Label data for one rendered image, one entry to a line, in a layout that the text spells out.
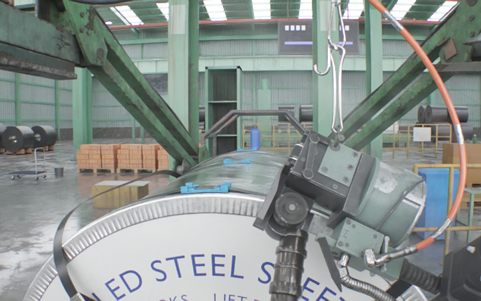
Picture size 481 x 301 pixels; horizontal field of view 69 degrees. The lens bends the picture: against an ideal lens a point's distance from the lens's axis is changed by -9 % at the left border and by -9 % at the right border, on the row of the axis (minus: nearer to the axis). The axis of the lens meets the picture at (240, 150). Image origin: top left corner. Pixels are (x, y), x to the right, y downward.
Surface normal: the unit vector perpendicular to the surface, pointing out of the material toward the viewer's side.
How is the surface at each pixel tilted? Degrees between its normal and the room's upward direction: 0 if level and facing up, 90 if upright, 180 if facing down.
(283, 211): 58
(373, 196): 81
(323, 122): 90
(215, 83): 90
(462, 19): 90
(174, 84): 90
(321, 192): 137
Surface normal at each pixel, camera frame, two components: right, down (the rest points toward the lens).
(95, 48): 0.97, 0.01
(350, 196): 0.11, -0.47
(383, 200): -0.10, -0.08
